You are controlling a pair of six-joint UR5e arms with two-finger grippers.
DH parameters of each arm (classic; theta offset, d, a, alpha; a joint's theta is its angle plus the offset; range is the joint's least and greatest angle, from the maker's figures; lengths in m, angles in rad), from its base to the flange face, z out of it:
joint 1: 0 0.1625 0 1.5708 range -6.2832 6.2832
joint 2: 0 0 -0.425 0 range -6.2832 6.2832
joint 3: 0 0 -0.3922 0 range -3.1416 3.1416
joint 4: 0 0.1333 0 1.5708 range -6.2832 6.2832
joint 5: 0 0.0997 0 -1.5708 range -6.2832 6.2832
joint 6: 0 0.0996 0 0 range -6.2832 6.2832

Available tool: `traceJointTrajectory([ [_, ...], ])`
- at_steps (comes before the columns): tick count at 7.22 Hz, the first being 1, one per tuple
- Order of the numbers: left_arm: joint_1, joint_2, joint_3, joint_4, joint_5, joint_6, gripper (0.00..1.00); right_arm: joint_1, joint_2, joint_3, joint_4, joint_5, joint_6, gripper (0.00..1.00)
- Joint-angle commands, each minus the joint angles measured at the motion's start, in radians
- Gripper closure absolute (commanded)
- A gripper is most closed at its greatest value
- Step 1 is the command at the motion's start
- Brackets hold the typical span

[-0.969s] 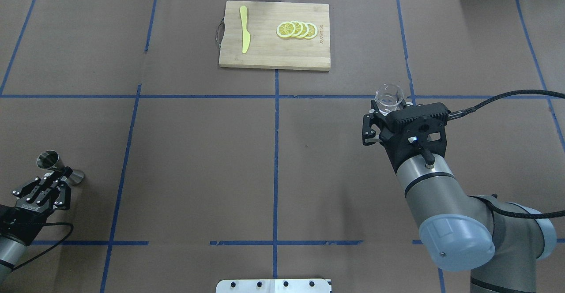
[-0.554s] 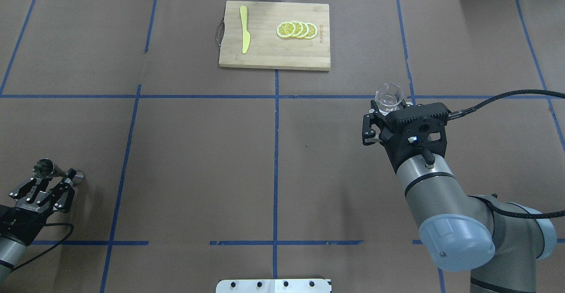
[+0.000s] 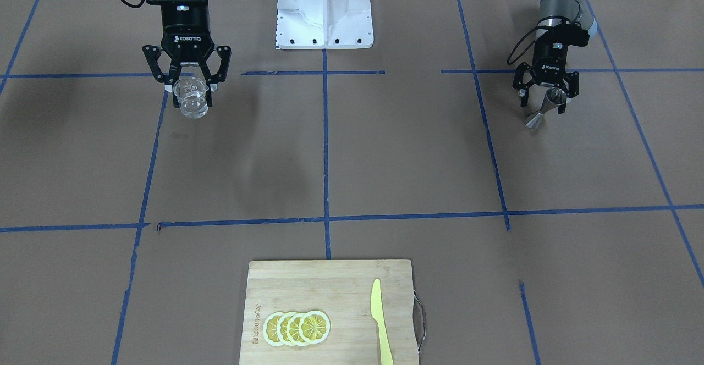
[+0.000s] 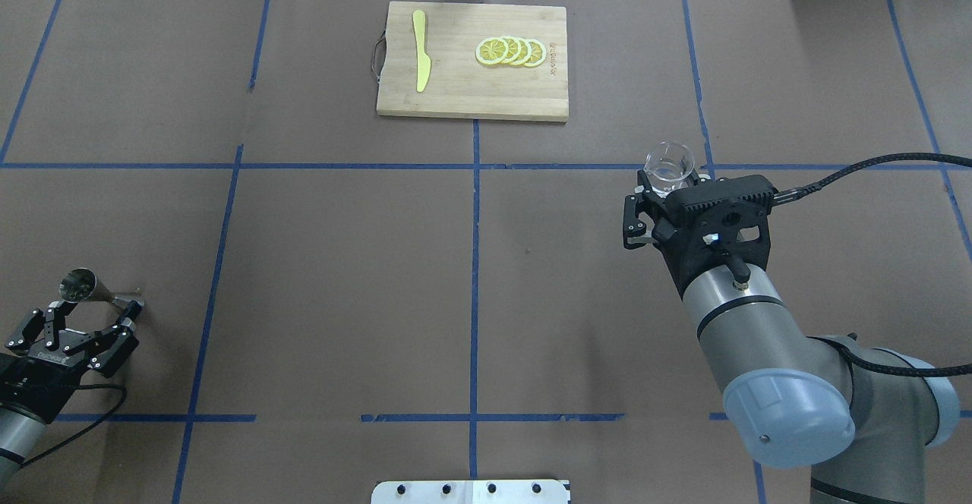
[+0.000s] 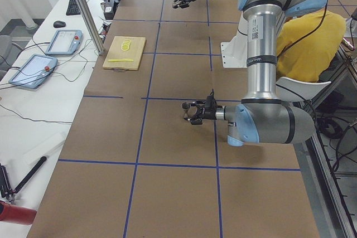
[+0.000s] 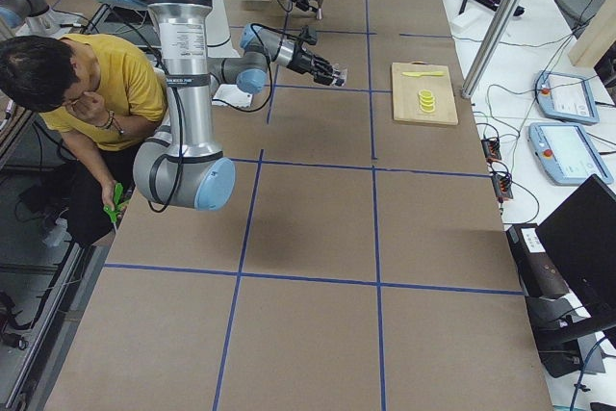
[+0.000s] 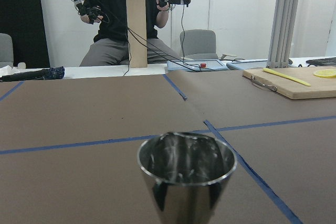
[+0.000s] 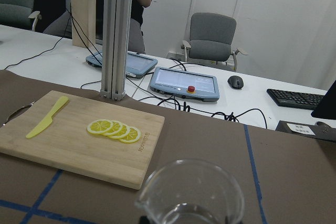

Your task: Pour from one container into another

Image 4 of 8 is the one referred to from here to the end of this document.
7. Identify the clear glass cup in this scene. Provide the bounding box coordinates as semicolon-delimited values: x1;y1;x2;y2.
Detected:
643;142;696;197

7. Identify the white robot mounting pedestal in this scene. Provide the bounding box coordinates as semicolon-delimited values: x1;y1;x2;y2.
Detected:
369;478;572;503

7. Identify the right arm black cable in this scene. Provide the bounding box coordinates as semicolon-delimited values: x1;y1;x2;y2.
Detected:
767;153;972;377

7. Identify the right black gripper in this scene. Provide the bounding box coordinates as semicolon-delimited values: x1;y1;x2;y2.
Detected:
623;169;712;250

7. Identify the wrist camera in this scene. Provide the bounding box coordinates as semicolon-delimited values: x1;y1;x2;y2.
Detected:
1;353;86;424
654;175;775;296

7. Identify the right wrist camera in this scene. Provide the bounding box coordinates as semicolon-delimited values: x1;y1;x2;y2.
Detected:
654;175;775;296

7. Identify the bamboo cutting board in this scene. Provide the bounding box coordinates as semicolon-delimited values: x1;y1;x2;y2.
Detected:
376;2;570;123

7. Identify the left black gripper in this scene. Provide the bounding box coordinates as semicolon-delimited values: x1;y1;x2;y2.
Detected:
5;301;144;377

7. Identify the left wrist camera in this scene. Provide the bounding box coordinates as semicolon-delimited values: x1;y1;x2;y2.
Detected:
1;353;86;424

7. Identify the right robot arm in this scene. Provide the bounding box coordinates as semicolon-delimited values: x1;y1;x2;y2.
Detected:
623;169;970;503

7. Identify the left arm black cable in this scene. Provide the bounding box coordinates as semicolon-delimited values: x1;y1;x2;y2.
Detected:
15;383;128;471

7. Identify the steel double jigger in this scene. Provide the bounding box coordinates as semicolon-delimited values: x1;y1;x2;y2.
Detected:
58;267;146;310

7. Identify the lemon slice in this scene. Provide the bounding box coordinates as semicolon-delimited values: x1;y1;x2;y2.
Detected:
520;39;548;68
510;38;532;66
500;35;519;65
475;36;510;66

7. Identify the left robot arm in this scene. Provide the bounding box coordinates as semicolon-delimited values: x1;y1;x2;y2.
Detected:
1;299;144;486

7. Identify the yellow plastic knife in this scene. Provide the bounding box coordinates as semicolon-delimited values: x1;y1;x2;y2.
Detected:
411;9;433;93

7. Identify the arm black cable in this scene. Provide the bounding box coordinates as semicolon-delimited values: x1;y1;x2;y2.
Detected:
15;383;128;471
767;153;972;377

